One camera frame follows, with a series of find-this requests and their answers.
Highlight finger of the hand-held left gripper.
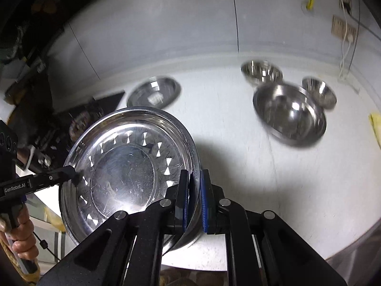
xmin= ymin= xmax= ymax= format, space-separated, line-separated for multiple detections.
xmin=29 ymin=166 xmax=81 ymax=192

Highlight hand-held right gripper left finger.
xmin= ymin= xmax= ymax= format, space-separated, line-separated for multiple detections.
xmin=36 ymin=169 xmax=191 ymax=286

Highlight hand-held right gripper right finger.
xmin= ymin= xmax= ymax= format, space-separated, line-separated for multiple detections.
xmin=200 ymin=169 xmax=349 ymax=286

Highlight large patterned steel bowl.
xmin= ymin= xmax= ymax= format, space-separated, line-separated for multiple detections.
xmin=59 ymin=106 xmax=197 ymax=252

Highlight small steel bowl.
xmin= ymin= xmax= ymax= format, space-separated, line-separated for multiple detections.
xmin=302 ymin=77 xmax=338 ymax=109
xmin=253 ymin=82 xmax=327 ymax=148

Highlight medium steel bowl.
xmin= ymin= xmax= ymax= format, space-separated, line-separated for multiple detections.
xmin=241 ymin=60 xmax=283 ymax=87

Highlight person's left hand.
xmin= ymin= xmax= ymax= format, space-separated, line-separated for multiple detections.
xmin=0 ymin=205 xmax=40 ymax=260

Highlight black glass gas stove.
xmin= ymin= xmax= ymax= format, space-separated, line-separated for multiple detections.
xmin=12 ymin=91 xmax=126 ymax=170

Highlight napa cabbage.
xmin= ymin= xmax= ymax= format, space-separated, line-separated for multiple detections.
xmin=369 ymin=112 xmax=381 ymax=149

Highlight white power cable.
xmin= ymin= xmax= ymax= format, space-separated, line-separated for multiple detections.
xmin=337 ymin=37 xmax=355 ymax=82

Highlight beige wall socket white plug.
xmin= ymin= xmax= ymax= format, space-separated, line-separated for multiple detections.
xmin=331 ymin=15 xmax=357 ymax=43

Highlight black power cable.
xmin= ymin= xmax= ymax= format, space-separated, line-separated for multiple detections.
xmin=349 ymin=0 xmax=363 ymax=70

